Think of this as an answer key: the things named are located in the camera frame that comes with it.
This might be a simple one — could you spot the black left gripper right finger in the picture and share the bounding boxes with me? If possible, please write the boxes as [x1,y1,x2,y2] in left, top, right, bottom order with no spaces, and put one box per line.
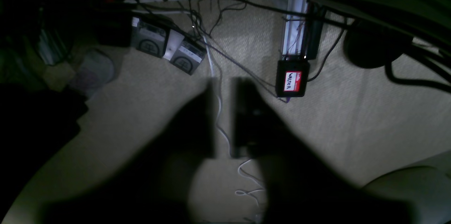
[232,77,411,224]

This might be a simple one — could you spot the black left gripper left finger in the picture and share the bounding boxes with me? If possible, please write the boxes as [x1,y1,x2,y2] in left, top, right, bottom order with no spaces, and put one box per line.
[46,80,215,224]

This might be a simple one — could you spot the black box with red label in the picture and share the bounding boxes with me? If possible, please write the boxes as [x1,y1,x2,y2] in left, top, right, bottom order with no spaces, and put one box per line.
[275,60,310,98]

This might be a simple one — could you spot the grey power adapter right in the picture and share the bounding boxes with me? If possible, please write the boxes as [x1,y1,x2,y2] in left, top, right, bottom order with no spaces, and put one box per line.
[169,37,207,76]

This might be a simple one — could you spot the grey power adapter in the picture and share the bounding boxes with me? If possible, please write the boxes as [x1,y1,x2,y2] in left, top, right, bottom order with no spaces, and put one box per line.
[169,37,207,76]
[130,16,170,58]

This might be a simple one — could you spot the grey power adapter left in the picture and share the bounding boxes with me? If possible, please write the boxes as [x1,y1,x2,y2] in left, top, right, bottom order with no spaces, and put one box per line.
[130,16,170,58]

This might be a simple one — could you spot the black round stand base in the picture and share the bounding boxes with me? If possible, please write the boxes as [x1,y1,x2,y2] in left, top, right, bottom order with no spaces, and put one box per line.
[343,19,414,69]

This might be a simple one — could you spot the white cable on floor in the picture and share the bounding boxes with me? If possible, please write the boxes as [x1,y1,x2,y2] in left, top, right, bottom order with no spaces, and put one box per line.
[203,34,265,214]

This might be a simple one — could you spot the aluminium frame leg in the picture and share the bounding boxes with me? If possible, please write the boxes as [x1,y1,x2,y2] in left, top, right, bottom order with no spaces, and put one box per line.
[271,0,326,61]

